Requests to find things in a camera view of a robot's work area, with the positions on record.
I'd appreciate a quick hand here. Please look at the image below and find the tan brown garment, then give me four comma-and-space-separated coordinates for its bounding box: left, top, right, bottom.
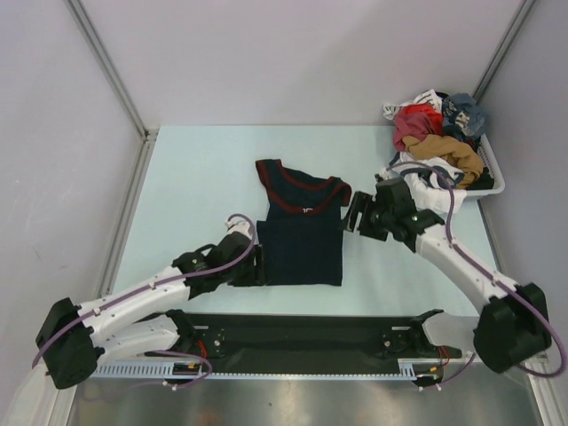
402, 134, 484, 189

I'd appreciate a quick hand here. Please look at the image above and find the aluminium frame post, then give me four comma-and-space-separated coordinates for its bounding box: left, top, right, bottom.
472, 0, 540, 104
66, 0, 150, 137

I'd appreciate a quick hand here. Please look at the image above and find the white slotted cable duct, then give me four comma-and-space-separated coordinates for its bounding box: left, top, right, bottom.
91, 359, 442, 381

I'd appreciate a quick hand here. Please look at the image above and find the right aluminium frame post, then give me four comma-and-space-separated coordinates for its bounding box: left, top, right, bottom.
472, 0, 540, 104

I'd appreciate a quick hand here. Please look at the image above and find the white printed garment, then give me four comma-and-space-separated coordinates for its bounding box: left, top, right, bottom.
383, 89, 447, 121

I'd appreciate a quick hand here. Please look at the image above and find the white plastic laundry basket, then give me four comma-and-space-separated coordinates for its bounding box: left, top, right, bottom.
466, 134, 505, 201

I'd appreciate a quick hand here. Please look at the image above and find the blue denim printed garment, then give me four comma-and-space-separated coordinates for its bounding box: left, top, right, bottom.
442, 93, 488, 140

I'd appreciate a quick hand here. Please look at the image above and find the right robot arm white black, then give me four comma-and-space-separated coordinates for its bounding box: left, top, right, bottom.
342, 178, 556, 374

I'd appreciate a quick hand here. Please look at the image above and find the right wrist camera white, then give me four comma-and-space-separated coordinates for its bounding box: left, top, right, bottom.
375, 168, 392, 182

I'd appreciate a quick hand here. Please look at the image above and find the left aluminium frame post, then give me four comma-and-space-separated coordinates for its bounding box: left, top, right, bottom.
66, 0, 150, 137

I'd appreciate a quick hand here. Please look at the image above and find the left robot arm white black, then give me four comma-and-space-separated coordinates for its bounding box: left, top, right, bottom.
35, 232, 266, 390

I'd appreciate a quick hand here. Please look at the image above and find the red pink garment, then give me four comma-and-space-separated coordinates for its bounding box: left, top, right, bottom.
393, 104, 443, 152

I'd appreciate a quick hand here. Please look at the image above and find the white tank top navy trim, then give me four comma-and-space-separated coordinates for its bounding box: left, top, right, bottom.
387, 152, 467, 214

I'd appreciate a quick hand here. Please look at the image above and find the navy tank top red trim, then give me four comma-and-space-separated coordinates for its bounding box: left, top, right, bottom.
256, 159, 351, 287

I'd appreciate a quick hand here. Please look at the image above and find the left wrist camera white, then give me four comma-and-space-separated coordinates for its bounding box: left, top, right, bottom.
225, 220, 252, 239

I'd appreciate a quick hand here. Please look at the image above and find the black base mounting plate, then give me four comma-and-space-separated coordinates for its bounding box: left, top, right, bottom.
146, 310, 476, 376

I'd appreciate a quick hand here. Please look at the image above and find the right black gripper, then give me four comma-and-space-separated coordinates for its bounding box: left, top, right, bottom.
337, 191, 394, 241

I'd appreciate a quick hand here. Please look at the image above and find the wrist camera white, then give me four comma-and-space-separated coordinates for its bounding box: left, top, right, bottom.
225, 220, 252, 239
375, 168, 392, 182

